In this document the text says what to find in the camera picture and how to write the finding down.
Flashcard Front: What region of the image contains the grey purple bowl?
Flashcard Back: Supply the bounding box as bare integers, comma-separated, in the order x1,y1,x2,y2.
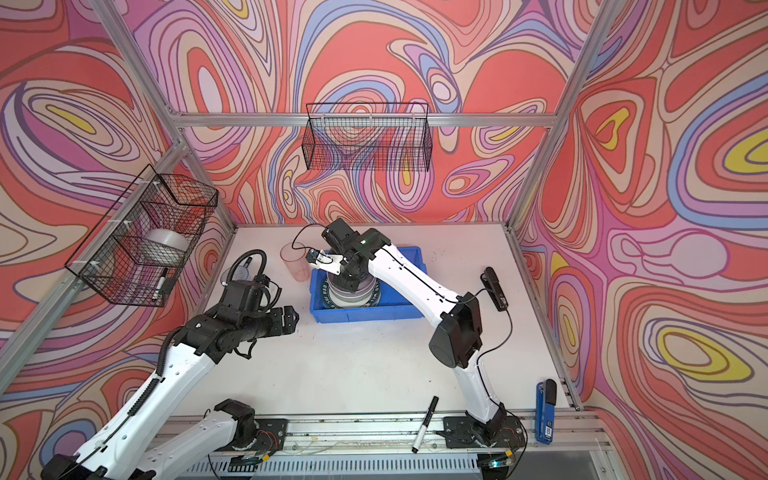
328,282,376,308

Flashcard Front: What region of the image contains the dark blue ceramic bowl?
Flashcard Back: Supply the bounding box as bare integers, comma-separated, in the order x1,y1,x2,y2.
327,273,361,293

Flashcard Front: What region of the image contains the white plate green lettered rim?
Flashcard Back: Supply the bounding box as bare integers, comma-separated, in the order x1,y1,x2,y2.
321,273,381,309

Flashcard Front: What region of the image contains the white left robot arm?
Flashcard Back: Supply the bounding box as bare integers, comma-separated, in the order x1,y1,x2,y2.
42,275,300,479

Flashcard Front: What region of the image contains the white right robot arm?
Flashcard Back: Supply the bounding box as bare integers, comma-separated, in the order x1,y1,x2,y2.
291,219,507,446

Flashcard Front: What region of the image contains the blue plastic bin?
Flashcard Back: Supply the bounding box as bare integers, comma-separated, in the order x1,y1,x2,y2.
309,270,423,324

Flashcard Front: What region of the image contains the clear grey plastic cup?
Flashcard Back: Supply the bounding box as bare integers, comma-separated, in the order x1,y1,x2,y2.
220,265,250,286

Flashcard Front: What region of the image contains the pink translucent cup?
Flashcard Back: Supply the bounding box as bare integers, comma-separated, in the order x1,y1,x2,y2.
280,242,311,282

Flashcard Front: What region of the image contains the marker in left basket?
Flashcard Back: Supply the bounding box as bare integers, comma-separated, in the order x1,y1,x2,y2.
152,268,169,302

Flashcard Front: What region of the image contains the white tape roll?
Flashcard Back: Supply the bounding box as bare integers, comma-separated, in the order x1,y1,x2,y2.
140,228,190,267

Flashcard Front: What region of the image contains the black stapler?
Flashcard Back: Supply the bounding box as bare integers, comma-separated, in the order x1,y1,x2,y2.
480,266,509,312

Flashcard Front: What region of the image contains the blue handheld device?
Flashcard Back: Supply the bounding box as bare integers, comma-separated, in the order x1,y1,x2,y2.
535,379,557,445

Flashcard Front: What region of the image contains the black wire basket back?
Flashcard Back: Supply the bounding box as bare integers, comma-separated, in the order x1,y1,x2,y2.
301,101,433,173

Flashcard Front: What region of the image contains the black wire basket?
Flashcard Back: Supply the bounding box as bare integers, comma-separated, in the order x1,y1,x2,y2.
65,166,219,307
301,101,433,173

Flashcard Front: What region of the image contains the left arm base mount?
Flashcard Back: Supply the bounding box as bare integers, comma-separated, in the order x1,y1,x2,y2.
213,399,288,454

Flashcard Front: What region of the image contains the black wire basket left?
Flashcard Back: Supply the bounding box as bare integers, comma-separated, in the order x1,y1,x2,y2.
65,166,219,307

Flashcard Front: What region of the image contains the black marker on rail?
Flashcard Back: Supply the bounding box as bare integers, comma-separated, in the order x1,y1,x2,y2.
411,396,439,454

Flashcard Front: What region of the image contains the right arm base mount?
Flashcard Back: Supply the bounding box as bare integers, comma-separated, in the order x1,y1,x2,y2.
438,414,527,451

